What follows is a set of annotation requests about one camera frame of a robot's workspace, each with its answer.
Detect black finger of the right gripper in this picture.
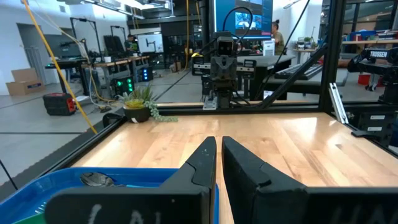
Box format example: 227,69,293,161
191,55,224,91
223,55,258,91

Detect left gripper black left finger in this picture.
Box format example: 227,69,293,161
44,136,218,224

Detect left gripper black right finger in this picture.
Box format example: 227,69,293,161
221,136,398,224

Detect spoon with teal handle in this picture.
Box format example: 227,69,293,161
80,172,162,189

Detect silver metal fork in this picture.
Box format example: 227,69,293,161
34,201,47,215

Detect green round plate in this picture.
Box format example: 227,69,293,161
12,213,47,224

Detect blue plastic tray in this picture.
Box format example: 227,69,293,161
0,167,220,224

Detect white paper sign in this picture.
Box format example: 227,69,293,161
262,39,276,57

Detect large blue display screen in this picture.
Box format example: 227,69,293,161
214,0,274,40

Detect person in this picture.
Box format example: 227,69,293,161
123,34,140,54
271,19,285,57

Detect computer with blue lights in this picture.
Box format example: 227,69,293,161
136,65,154,83

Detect white display screen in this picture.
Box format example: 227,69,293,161
137,33,165,54

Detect succulent plant in black pot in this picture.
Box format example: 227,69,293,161
118,84,179,124

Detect computer with green lights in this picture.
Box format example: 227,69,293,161
111,76,136,98

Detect wooden workbench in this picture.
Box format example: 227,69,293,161
80,55,150,94

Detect red bucket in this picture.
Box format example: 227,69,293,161
356,73,371,86

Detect black control box white labels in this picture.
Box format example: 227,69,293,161
350,110,398,147

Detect storage shelf with items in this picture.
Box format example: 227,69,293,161
341,28,398,63

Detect black workstation desk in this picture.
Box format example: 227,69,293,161
44,57,91,96

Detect red and black toolbox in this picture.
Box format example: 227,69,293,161
42,92,77,117

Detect cardboard box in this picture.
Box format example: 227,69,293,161
5,67,46,96

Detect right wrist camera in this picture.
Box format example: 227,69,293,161
216,30,235,58

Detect thin yellow hanging cable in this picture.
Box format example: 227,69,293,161
185,0,191,72

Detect black aluminium table frame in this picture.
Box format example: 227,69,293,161
0,0,398,202

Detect silver metal bracket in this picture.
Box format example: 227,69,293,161
328,82,349,125

